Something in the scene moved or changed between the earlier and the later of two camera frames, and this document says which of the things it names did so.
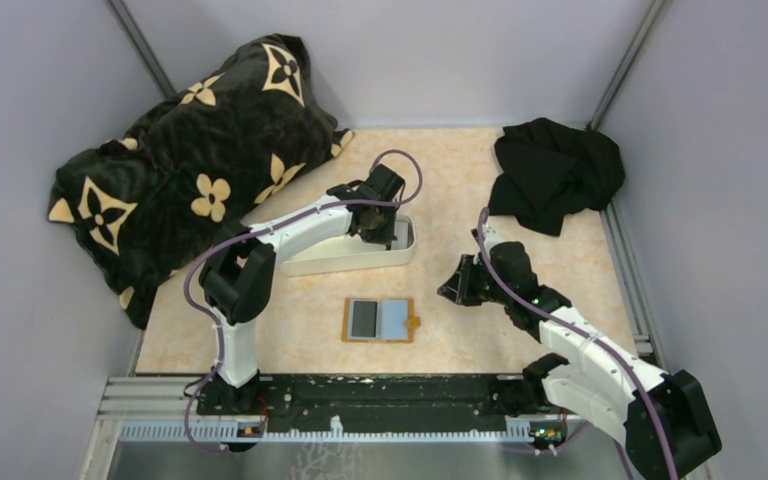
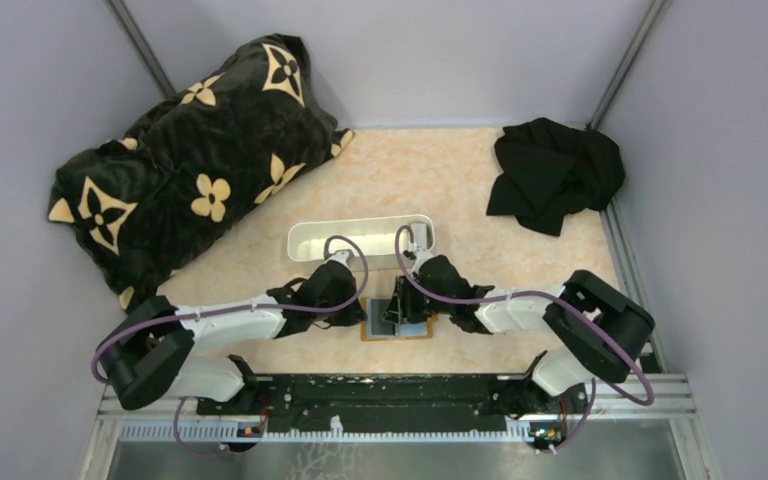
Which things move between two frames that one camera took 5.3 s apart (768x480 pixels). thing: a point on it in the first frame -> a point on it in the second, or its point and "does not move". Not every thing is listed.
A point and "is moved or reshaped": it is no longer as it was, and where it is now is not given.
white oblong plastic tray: [347, 252] is moved or reshaped
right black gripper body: [467, 281] -> [404, 299]
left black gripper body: [371, 220] -> [347, 312]
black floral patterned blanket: [141, 208] does not move
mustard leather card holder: [395, 321] is moved or reshaped
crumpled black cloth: [548, 169] does not move
